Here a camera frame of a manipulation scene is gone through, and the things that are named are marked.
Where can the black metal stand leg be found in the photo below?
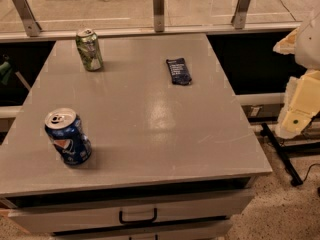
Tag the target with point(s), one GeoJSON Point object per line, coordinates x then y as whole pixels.
{"type": "Point", "coordinates": [284, 151]}

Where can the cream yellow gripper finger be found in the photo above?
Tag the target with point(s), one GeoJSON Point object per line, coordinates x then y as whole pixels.
{"type": "Point", "coordinates": [301, 104]}

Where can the right metal railing bracket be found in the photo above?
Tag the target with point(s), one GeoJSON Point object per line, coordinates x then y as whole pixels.
{"type": "Point", "coordinates": [239, 18]}

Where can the blue Pepsi can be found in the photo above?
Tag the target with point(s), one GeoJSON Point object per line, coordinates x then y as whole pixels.
{"type": "Point", "coordinates": [64, 129]}

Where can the metal railing bracket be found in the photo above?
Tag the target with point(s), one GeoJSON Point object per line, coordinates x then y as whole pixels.
{"type": "Point", "coordinates": [239, 18]}
{"type": "Point", "coordinates": [31, 26]}
{"type": "Point", "coordinates": [158, 14]}

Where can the green object at left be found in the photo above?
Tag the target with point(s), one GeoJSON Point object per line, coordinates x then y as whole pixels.
{"type": "Point", "coordinates": [5, 72]}

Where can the dark blue rxbar wrapper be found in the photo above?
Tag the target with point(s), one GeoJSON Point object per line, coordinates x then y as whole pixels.
{"type": "Point", "coordinates": [179, 72]}

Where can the grey drawer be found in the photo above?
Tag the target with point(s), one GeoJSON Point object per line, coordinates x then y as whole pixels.
{"type": "Point", "coordinates": [200, 230]}
{"type": "Point", "coordinates": [105, 214]}

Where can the middle metal railing bracket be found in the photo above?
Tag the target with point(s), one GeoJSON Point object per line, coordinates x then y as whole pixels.
{"type": "Point", "coordinates": [158, 14]}

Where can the left metal railing bracket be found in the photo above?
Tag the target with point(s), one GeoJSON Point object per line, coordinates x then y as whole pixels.
{"type": "Point", "coordinates": [31, 26]}

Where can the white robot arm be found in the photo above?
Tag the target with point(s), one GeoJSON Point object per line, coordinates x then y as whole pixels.
{"type": "Point", "coordinates": [304, 43]}

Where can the lower grey drawer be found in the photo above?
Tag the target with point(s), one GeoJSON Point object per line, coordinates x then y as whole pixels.
{"type": "Point", "coordinates": [200, 230]}

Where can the black upper drawer handle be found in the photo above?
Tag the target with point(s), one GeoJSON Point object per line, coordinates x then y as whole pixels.
{"type": "Point", "coordinates": [140, 217]}

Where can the upper grey drawer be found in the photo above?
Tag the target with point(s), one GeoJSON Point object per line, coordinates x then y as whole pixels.
{"type": "Point", "coordinates": [105, 214]}

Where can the green soda can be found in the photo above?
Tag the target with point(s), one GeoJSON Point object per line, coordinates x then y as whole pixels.
{"type": "Point", "coordinates": [89, 50]}

